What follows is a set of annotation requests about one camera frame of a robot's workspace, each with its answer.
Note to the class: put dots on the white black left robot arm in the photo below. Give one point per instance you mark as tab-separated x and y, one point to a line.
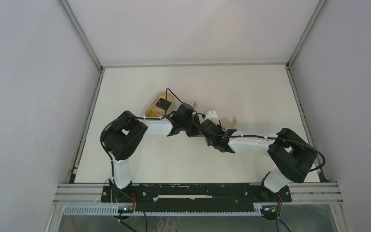
121	137

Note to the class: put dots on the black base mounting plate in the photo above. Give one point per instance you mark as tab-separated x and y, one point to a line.
150	192

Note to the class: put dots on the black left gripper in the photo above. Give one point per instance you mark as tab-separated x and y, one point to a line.
194	133

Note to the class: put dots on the black VIP card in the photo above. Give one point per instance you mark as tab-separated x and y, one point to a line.
163	104

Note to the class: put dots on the aluminium frame rail back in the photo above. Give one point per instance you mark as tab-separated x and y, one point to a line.
195	64

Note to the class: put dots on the aluminium frame rail left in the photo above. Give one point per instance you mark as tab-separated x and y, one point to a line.
89	54

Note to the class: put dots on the gold VIP card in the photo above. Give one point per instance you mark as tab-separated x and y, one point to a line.
155	112

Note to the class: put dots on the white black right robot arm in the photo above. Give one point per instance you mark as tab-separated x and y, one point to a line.
292	156

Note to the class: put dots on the front aluminium rail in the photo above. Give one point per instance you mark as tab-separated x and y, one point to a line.
300	194

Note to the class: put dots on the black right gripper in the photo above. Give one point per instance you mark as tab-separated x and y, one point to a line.
208	141

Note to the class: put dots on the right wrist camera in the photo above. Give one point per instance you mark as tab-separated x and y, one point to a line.
212	116

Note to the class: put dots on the aluminium frame rail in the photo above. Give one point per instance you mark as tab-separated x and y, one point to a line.
296	62
195	64
89	54

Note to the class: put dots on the aluminium frame rail right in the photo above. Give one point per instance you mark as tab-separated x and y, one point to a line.
296	62

